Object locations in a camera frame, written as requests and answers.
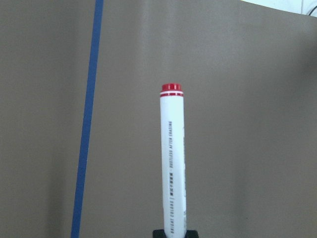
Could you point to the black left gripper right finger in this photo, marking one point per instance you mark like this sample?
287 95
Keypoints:
192 234

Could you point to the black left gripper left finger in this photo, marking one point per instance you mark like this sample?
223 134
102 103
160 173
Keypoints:
158 234

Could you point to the red capped white marker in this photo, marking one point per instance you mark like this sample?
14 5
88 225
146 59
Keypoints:
173 160

